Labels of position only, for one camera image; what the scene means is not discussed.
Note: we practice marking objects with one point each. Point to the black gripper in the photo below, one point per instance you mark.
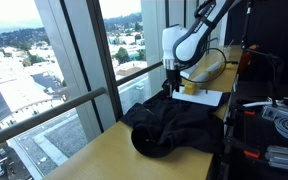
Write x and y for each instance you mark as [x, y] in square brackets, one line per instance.
[173, 80]

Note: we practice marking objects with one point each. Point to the black zip-up jumper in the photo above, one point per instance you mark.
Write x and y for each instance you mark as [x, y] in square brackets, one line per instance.
[162, 124]

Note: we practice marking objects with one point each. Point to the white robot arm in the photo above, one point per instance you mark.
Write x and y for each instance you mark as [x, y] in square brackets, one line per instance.
[183, 48]

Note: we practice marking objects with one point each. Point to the white rectangular board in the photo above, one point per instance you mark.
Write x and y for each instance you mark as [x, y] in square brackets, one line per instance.
[205, 97]

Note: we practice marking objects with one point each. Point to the black perforated breadboard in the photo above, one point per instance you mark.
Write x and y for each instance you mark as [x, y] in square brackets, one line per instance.
[257, 133]

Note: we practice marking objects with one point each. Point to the metal window handrail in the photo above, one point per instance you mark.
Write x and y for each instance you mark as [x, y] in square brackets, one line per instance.
[24, 105]

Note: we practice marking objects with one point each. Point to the orange-handled black clamp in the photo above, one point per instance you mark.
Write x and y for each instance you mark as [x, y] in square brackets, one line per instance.
[243, 109]
[247, 150]

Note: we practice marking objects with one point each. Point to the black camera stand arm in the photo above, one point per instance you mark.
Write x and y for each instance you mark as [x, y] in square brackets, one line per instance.
[276, 62]

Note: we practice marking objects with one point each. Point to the aluminium extrusion rail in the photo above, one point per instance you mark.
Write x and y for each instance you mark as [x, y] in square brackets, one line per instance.
[277, 157]
[270, 112]

